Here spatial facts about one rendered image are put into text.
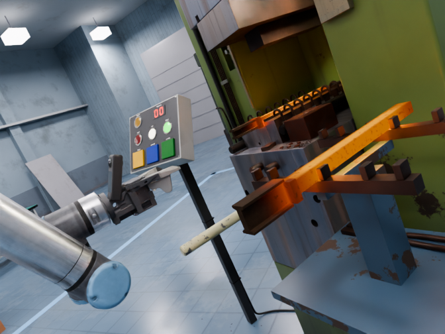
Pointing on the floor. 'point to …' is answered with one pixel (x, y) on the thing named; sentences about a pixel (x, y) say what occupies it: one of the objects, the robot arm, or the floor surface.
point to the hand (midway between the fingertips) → (169, 165)
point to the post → (217, 242)
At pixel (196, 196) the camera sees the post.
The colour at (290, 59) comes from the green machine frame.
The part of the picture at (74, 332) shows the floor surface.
